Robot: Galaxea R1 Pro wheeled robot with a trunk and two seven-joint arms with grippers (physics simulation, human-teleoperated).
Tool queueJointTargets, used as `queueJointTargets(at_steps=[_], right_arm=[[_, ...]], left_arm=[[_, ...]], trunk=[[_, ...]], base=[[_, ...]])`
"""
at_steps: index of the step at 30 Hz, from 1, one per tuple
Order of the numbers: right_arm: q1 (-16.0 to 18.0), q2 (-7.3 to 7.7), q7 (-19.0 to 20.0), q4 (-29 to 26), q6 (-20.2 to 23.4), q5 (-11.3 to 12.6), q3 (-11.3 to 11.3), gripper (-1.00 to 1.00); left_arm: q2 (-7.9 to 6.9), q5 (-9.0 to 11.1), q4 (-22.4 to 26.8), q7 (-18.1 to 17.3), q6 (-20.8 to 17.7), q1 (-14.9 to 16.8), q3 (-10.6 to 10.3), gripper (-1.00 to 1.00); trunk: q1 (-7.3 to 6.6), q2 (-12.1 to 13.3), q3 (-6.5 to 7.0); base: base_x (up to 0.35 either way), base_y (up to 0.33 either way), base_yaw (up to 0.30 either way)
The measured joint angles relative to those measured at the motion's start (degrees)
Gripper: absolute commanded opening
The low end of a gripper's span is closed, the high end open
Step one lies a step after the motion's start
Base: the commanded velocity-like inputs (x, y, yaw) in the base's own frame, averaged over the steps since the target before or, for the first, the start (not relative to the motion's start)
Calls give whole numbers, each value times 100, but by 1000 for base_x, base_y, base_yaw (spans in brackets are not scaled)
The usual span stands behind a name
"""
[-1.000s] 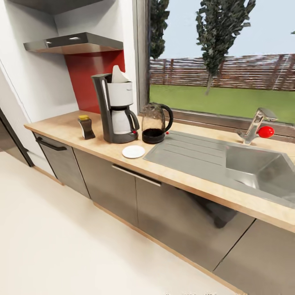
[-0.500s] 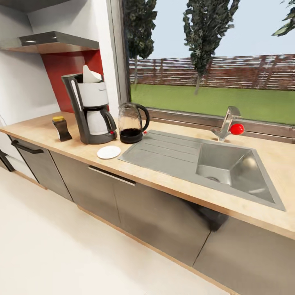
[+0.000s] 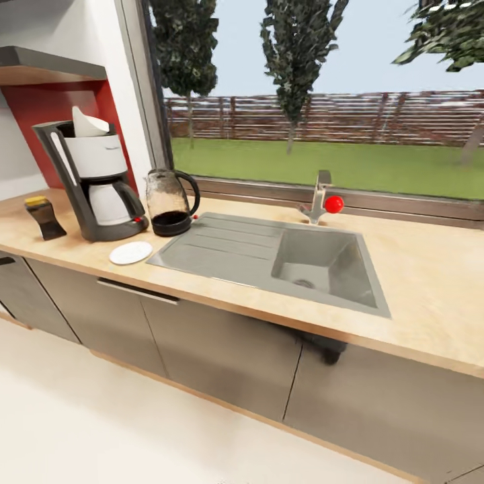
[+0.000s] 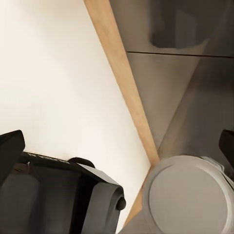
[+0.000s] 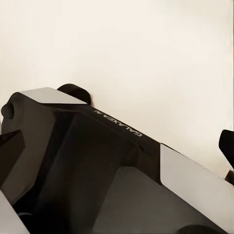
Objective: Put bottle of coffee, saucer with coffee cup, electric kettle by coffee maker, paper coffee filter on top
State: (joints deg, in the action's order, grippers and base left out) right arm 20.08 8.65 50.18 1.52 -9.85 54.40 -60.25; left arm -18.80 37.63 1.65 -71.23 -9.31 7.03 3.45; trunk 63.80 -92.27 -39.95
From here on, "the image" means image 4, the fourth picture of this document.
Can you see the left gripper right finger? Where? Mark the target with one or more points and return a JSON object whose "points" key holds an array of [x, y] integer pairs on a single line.
{"points": [[226, 145]]}

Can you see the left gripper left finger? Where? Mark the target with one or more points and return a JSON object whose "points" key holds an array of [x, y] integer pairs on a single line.
{"points": [[11, 146]]}

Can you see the cabinet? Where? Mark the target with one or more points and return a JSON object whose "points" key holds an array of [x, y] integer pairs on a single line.
{"points": [[181, 54]]}

